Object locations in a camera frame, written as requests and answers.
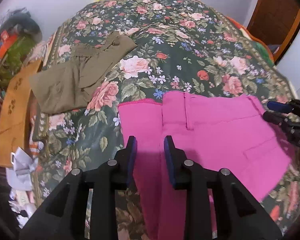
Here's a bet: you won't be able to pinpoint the pink pants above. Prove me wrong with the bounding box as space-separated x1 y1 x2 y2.
119 91 294 239

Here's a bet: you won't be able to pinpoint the colourful fleece blanket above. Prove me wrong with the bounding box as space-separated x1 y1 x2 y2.
226 16 275 64

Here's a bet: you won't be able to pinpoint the brown wooden door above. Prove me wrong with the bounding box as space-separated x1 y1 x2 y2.
247 0 300 63

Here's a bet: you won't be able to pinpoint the brown wooden board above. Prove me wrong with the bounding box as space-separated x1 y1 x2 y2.
0 59 43 168

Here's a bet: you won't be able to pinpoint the floral dark green bedspread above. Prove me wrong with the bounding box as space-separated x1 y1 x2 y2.
29 0 300 240

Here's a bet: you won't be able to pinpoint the olive green shorts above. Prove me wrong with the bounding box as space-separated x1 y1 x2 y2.
29 31 137 114

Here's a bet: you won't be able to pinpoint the striped cloth under bedspread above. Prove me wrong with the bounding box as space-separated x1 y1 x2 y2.
23 34 55 67

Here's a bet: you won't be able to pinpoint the green fabric storage bag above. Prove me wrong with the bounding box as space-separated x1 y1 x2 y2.
0 36 36 90

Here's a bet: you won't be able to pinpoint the orange box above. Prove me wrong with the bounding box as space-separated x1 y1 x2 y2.
0 30 18 59

